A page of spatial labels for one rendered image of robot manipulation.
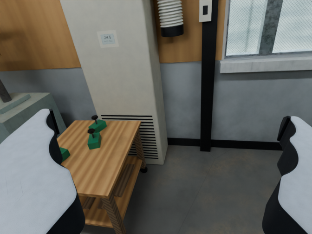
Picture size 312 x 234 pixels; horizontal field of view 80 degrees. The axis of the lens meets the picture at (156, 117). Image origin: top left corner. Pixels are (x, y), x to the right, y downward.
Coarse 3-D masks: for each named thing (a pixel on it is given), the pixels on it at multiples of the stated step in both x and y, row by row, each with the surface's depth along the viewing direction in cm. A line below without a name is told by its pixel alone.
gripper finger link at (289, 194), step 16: (288, 128) 10; (304, 128) 9; (288, 144) 8; (304, 144) 8; (288, 160) 8; (304, 160) 7; (288, 176) 6; (304, 176) 6; (288, 192) 6; (304, 192) 6; (272, 208) 6; (288, 208) 5; (304, 208) 5; (272, 224) 6; (288, 224) 5; (304, 224) 5
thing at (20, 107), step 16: (0, 80) 142; (0, 96) 145; (16, 96) 157; (32, 96) 164; (48, 96) 164; (0, 112) 138; (16, 112) 139; (32, 112) 150; (0, 128) 132; (16, 128) 137; (64, 128) 184
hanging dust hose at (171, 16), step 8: (160, 0) 114; (168, 0) 111; (176, 0) 112; (160, 8) 116; (168, 8) 113; (176, 8) 114; (168, 16) 116; (176, 16) 116; (160, 24) 122; (168, 24) 118; (176, 24) 118; (168, 32) 120; (176, 32) 120
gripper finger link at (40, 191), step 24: (48, 120) 9; (0, 144) 7; (24, 144) 8; (48, 144) 8; (0, 168) 6; (24, 168) 6; (48, 168) 6; (0, 192) 6; (24, 192) 6; (48, 192) 6; (72, 192) 6; (0, 216) 5; (24, 216) 5; (48, 216) 5; (72, 216) 6
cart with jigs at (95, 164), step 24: (96, 120) 135; (72, 144) 127; (96, 144) 119; (120, 144) 122; (72, 168) 108; (96, 168) 106; (120, 168) 105; (144, 168) 162; (96, 192) 92; (120, 192) 130; (96, 216) 119; (120, 216) 110
